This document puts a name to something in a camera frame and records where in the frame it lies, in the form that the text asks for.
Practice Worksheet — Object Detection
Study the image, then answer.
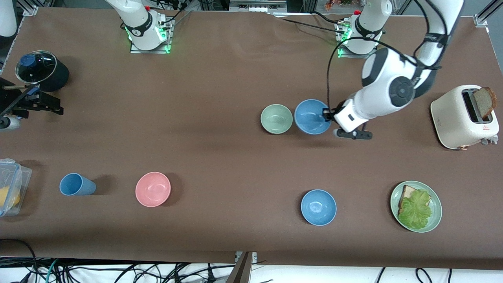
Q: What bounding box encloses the blue cup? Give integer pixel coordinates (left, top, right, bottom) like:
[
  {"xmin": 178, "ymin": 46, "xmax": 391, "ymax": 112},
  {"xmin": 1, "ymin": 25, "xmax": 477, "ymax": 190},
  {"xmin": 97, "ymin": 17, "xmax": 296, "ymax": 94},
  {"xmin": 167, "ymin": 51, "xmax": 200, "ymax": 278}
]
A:
[{"xmin": 59, "ymin": 173, "xmax": 97, "ymax": 196}]

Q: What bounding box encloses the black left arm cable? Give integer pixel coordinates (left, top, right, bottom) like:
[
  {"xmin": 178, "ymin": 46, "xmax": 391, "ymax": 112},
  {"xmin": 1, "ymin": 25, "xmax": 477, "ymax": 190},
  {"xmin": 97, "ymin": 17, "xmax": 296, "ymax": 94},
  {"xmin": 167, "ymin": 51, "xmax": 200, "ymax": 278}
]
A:
[{"xmin": 325, "ymin": 0, "xmax": 450, "ymax": 114}]

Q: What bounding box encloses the teal floor cable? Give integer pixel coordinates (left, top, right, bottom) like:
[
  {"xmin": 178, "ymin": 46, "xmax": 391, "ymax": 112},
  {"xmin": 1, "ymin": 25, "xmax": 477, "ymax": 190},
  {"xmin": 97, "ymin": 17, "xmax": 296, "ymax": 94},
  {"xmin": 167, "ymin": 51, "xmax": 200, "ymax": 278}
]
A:
[{"xmin": 46, "ymin": 259, "xmax": 60, "ymax": 283}]

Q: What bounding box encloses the aluminium profile post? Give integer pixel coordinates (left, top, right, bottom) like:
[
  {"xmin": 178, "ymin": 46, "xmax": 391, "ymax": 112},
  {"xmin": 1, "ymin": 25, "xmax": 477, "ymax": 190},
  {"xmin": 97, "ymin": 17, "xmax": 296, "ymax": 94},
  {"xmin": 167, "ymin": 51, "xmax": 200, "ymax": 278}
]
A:
[{"xmin": 225, "ymin": 252, "xmax": 258, "ymax": 283}]

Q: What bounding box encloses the cream toaster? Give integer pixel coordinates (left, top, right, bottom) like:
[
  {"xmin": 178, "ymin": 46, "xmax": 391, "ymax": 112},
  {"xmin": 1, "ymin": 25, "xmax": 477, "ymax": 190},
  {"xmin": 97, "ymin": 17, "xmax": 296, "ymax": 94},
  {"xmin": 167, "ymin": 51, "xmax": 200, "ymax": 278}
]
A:
[{"xmin": 430, "ymin": 85, "xmax": 500, "ymax": 150}]

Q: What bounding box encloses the yellow food item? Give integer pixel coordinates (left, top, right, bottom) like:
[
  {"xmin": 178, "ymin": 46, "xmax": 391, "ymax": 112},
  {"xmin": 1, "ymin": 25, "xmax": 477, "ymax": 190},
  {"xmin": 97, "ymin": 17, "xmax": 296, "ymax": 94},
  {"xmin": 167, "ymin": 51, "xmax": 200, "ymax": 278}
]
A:
[{"xmin": 0, "ymin": 187, "xmax": 21, "ymax": 209}]

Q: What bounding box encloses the clear plastic food container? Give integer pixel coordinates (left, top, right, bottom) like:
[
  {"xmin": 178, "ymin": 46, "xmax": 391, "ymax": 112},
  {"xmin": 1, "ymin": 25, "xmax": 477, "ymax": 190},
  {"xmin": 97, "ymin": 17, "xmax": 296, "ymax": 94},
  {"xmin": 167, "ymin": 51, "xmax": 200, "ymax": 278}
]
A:
[{"xmin": 0, "ymin": 158, "xmax": 33, "ymax": 217}]

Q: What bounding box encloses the brown table cover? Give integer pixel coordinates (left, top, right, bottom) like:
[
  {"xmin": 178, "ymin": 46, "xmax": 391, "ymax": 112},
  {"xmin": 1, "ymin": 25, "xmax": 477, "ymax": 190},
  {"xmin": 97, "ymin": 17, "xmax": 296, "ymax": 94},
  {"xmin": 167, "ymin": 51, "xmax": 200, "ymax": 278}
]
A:
[{"xmin": 0, "ymin": 6, "xmax": 503, "ymax": 272}]

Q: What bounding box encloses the long black base cable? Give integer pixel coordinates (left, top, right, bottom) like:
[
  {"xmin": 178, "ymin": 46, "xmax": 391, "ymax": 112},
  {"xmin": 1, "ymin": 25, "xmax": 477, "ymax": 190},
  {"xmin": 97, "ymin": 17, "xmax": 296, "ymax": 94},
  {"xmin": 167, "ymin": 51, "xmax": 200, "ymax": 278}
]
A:
[{"xmin": 270, "ymin": 13, "xmax": 346, "ymax": 35}]

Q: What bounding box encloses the dark blue pot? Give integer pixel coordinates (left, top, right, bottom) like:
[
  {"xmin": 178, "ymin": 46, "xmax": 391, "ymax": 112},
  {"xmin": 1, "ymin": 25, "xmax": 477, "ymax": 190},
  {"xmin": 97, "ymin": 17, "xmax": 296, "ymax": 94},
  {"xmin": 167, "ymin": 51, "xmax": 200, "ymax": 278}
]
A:
[{"xmin": 24, "ymin": 53, "xmax": 70, "ymax": 95}]

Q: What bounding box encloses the pink bowl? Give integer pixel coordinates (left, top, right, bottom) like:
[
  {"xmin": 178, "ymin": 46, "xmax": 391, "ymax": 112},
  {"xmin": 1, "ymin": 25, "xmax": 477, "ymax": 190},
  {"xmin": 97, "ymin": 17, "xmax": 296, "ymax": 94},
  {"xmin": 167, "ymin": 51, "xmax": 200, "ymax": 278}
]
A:
[{"xmin": 135, "ymin": 172, "xmax": 172, "ymax": 208}]

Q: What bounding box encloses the grey metal frame rail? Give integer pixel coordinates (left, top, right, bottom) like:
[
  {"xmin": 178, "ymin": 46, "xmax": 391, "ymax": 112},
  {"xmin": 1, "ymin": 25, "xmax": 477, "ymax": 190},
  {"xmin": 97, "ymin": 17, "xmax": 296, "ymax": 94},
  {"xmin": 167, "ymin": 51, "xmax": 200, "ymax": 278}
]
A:
[{"xmin": 229, "ymin": 0, "xmax": 287, "ymax": 12}]

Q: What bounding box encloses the green plate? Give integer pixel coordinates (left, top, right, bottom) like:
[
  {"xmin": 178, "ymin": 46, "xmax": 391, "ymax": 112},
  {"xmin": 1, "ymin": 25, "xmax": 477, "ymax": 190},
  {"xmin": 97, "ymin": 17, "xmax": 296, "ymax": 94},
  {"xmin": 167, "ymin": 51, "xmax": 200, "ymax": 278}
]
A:
[{"xmin": 390, "ymin": 181, "xmax": 442, "ymax": 233}]

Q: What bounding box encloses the blue bowl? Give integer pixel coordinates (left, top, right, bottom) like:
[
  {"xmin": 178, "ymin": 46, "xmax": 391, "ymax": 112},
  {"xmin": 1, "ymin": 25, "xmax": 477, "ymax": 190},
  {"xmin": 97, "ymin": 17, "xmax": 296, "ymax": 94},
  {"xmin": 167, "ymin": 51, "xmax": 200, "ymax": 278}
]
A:
[
  {"xmin": 301, "ymin": 189, "xmax": 337, "ymax": 226},
  {"xmin": 294, "ymin": 99, "xmax": 332, "ymax": 135}
]

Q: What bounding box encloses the glass lid blue knob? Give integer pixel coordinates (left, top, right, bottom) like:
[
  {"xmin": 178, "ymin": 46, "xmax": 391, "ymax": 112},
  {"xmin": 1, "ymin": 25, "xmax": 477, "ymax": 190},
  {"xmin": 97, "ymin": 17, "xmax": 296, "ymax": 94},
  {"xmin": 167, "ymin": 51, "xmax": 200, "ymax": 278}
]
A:
[{"xmin": 15, "ymin": 50, "xmax": 54, "ymax": 84}]

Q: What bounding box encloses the black looped floor cable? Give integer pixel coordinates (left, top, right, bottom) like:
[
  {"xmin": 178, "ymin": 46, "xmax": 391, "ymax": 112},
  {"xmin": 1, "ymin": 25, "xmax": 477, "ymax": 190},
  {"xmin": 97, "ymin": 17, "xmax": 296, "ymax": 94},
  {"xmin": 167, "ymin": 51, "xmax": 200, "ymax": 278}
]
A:
[{"xmin": 0, "ymin": 239, "xmax": 39, "ymax": 277}]

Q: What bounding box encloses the green lettuce leaf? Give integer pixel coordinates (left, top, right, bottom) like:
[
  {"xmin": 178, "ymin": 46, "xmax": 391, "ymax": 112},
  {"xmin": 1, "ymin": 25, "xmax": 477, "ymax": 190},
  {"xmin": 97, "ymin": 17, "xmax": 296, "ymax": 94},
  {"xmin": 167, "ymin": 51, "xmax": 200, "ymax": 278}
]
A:
[{"xmin": 398, "ymin": 189, "xmax": 433, "ymax": 230}]

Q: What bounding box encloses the dark brown bread slice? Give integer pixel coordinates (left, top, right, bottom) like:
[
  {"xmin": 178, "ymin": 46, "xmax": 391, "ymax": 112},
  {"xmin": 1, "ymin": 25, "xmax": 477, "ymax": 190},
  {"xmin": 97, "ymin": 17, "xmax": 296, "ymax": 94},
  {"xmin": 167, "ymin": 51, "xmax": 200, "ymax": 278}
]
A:
[{"xmin": 473, "ymin": 86, "xmax": 497, "ymax": 119}]

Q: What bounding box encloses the short black base cable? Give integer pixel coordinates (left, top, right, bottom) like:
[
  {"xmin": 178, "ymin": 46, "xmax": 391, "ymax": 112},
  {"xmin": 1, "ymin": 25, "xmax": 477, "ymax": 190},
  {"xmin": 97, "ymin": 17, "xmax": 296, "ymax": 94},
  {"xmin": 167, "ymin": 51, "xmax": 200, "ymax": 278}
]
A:
[{"xmin": 312, "ymin": 11, "xmax": 342, "ymax": 25}]

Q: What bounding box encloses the green bowl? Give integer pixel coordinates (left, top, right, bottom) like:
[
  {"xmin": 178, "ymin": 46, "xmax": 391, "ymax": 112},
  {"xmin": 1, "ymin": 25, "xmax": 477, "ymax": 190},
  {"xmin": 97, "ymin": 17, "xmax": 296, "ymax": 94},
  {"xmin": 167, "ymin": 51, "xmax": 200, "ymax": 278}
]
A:
[{"xmin": 261, "ymin": 104, "xmax": 294, "ymax": 135}]

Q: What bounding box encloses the light bread slice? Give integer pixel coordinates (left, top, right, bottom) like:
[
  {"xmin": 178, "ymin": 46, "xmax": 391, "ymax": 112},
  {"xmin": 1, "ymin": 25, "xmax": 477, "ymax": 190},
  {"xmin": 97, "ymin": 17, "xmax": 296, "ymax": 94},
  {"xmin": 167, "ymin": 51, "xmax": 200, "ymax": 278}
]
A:
[{"xmin": 398, "ymin": 185, "xmax": 423, "ymax": 215}]

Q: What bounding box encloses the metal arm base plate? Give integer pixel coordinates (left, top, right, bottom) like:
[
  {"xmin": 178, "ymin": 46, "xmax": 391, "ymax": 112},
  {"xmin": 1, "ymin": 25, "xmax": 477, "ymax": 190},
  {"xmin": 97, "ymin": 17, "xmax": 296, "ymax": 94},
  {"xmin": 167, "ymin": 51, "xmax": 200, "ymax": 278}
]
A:
[
  {"xmin": 130, "ymin": 24, "xmax": 172, "ymax": 54},
  {"xmin": 336, "ymin": 22, "xmax": 380, "ymax": 59}
]

